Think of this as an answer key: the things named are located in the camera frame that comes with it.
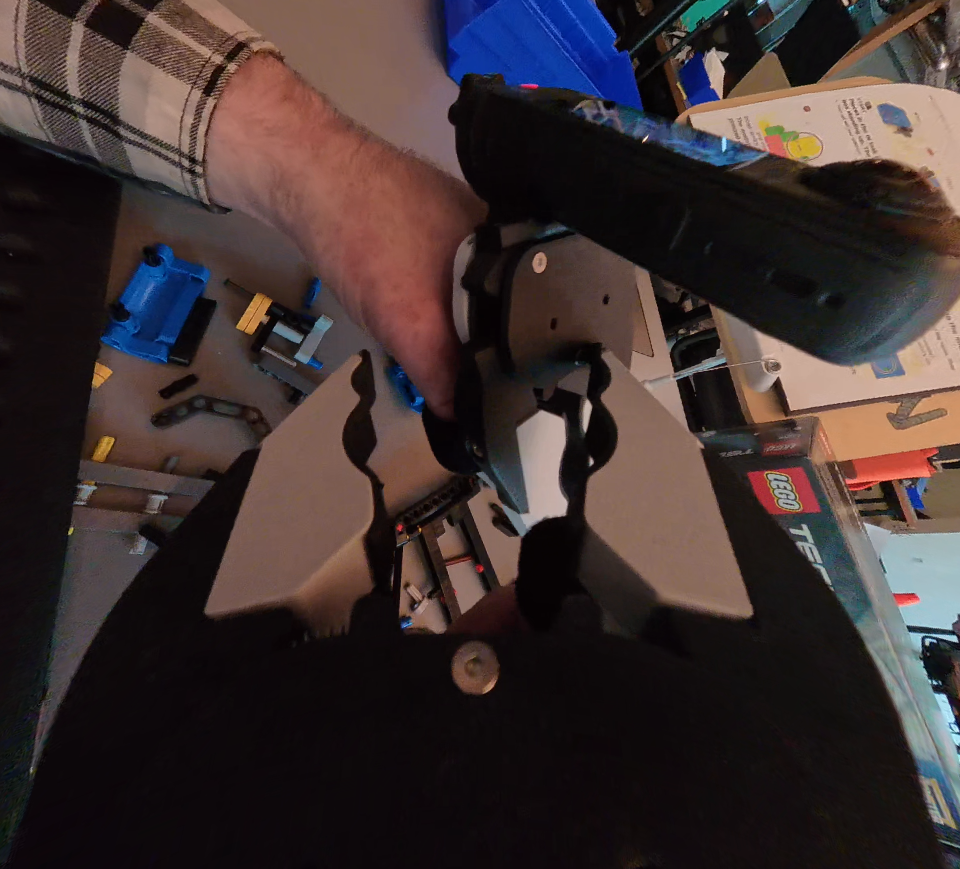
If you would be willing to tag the black angled toy beam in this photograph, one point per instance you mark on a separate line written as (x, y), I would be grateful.
(210, 413)

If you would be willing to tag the printed instruction sheet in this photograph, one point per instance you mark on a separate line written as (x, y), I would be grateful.
(900, 119)

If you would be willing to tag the blue toy bracket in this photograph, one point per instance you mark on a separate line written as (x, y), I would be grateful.
(405, 386)

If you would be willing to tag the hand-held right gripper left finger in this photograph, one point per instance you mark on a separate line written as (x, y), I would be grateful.
(293, 524)

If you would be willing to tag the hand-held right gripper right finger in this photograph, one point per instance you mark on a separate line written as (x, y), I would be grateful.
(660, 524)

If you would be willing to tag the black toy truck chassis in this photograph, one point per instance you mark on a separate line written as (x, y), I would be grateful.
(443, 539)

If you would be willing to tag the yellow black toy assembly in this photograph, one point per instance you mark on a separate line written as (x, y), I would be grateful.
(278, 329)

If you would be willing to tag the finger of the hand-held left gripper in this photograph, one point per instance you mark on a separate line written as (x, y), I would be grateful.
(570, 299)

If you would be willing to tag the person's left forearm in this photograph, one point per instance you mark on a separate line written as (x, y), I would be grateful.
(120, 44)

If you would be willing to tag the monster truck toy set box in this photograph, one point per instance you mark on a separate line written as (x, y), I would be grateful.
(840, 569)

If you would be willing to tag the black studded mat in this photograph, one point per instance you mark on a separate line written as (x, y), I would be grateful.
(45, 434)

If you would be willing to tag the person's left hand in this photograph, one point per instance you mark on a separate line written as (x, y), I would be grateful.
(390, 254)

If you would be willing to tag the blue toy panel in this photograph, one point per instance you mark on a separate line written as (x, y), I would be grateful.
(158, 302)

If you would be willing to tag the small orange toy piece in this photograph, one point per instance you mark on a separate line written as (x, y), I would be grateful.
(102, 374)

